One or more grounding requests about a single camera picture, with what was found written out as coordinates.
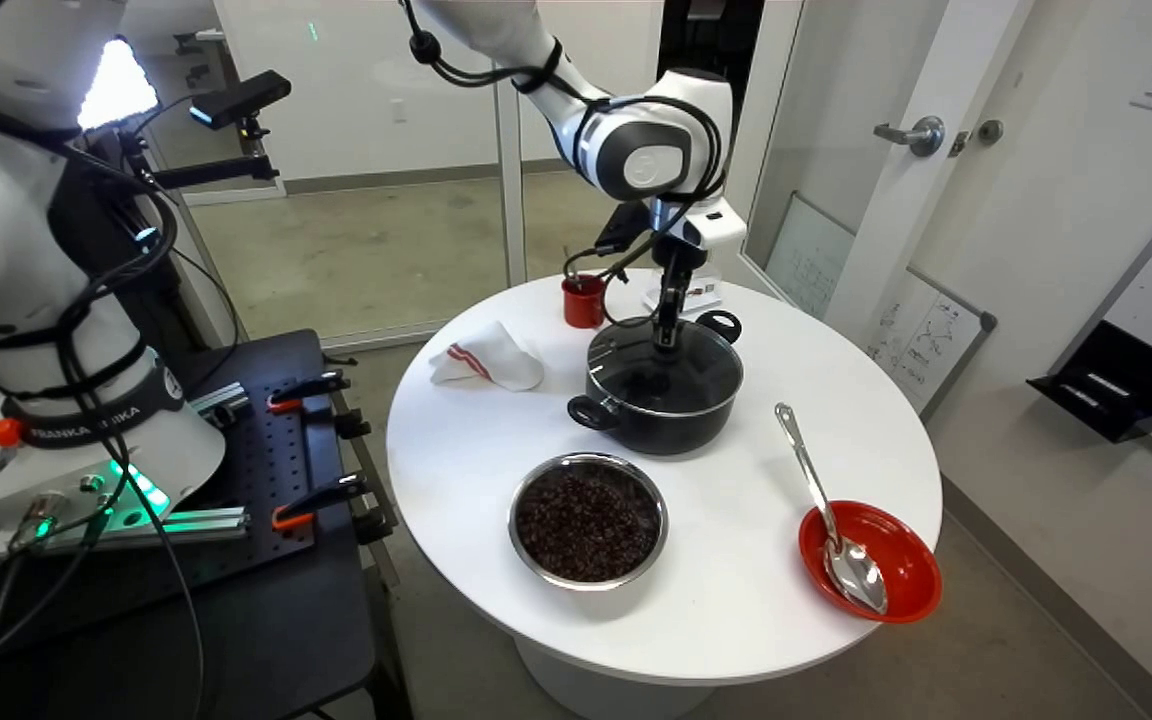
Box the small leaning whiteboard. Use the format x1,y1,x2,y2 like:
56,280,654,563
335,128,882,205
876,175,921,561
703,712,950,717
870,270,1001,416

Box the red cup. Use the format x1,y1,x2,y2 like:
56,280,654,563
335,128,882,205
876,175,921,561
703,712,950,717
562,274,614,333

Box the steel bowl of dark beans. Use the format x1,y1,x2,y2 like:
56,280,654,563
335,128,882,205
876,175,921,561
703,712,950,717
503,448,673,597

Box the white cloth red stripes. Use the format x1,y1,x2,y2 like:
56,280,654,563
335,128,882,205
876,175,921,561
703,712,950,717
430,317,549,395

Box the black robot cart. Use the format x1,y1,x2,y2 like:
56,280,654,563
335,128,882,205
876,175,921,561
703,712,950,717
0,328,409,720

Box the red shallow bowl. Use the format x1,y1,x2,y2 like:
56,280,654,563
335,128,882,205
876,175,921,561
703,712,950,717
798,497,950,630

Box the black camera on stand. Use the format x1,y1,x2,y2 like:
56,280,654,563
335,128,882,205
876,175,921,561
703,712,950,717
148,69,295,191

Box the black cooking pot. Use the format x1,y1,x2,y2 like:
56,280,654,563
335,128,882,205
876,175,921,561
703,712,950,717
566,306,748,460

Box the glass pot lid black knob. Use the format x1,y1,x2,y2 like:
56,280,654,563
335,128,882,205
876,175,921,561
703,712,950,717
583,314,748,419

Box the orange handled black clamp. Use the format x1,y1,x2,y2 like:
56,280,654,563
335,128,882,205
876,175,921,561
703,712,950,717
266,367,357,411
269,473,375,542

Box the black wall tray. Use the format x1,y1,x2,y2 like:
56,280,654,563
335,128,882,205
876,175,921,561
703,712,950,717
1025,317,1152,448

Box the whiteboard panel on door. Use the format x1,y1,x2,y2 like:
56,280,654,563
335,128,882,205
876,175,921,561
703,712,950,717
764,191,861,319

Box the silver door handle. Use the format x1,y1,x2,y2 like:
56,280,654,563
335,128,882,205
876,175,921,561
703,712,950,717
872,111,950,161

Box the metal spoon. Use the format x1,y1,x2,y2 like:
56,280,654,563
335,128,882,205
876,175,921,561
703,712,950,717
767,401,892,618

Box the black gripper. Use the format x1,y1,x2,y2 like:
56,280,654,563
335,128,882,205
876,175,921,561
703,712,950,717
647,228,703,357

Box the white door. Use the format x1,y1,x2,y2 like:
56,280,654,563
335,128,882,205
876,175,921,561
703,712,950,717
742,0,1050,352

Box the aluminium rail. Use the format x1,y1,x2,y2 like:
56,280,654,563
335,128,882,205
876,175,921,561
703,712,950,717
0,497,255,551

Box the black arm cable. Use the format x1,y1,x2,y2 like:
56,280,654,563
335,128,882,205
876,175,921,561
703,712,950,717
396,0,570,96

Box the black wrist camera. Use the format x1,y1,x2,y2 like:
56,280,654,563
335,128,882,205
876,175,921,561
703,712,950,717
591,199,666,261

